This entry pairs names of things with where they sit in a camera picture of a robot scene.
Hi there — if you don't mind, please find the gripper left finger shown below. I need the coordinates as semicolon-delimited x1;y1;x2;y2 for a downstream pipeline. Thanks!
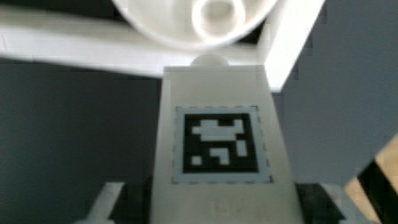
71;182;124;224

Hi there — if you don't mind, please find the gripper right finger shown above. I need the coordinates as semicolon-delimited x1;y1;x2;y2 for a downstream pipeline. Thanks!
294;183;371;224

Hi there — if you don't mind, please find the white stool leg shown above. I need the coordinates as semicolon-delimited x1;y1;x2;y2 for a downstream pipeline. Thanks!
149;54;303;224

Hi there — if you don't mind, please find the white round stool seat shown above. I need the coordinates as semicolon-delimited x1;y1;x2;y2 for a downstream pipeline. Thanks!
111;0;278;50

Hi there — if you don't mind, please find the white front fence bar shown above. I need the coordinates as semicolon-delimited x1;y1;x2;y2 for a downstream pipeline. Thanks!
0;4;262;79

